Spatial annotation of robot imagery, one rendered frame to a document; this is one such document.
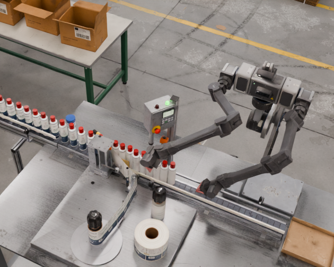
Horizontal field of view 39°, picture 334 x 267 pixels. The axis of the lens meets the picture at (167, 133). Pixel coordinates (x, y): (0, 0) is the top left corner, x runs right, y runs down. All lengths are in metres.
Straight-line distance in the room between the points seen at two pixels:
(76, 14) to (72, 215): 2.15
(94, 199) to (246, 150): 1.99
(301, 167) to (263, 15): 2.57
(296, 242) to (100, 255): 1.21
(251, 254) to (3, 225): 1.53
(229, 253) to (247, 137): 1.99
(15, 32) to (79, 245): 2.41
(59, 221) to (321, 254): 1.62
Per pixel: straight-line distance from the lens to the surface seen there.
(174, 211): 3.05
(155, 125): 2.85
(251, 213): 3.13
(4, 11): 4.75
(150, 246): 2.75
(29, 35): 4.62
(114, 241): 2.91
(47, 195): 3.22
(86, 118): 3.65
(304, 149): 4.83
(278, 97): 3.06
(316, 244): 3.18
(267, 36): 6.15
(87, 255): 2.88
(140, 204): 3.07
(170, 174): 3.07
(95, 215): 2.68
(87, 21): 4.55
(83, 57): 4.30
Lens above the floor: 3.41
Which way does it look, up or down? 47 degrees down
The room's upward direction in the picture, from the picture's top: 5 degrees clockwise
